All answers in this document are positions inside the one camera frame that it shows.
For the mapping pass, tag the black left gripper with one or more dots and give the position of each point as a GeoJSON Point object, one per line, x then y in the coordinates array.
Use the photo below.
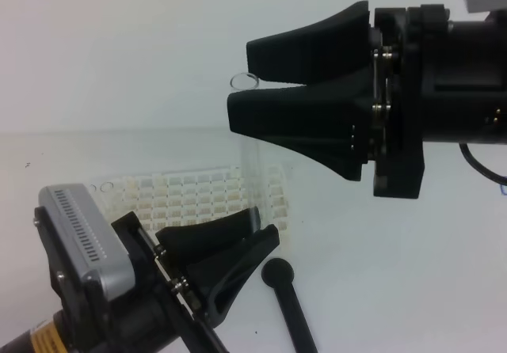
{"type": "Point", "coordinates": [216, 257]}

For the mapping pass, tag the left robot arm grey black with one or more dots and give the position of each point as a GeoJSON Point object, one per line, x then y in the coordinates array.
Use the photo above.
{"type": "Point", "coordinates": [185, 282]}

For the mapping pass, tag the black round-headed handle tool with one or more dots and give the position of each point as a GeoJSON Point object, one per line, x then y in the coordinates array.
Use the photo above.
{"type": "Point", "coordinates": [278, 274]}

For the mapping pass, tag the white plastic test tube rack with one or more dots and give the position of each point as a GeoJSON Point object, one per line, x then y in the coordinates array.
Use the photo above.
{"type": "Point", "coordinates": [181, 199]}

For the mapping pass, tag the clear glass test tube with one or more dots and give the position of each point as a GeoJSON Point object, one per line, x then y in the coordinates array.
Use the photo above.
{"type": "Point", "coordinates": [250, 151]}

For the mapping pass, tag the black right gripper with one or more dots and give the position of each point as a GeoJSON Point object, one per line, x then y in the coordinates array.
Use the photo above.
{"type": "Point", "coordinates": [437, 80]}

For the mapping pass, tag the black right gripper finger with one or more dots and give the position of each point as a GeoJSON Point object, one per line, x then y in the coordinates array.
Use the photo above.
{"type": "Point", "coordinates": [331, 123]}

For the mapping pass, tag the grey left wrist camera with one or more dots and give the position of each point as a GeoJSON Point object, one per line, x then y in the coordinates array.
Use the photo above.
{"type": "Point", "coordinates": [90, 242]}

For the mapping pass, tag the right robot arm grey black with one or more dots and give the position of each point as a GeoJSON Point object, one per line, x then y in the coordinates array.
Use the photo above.
{"type": "Point", "coordinates": [373, 85]}

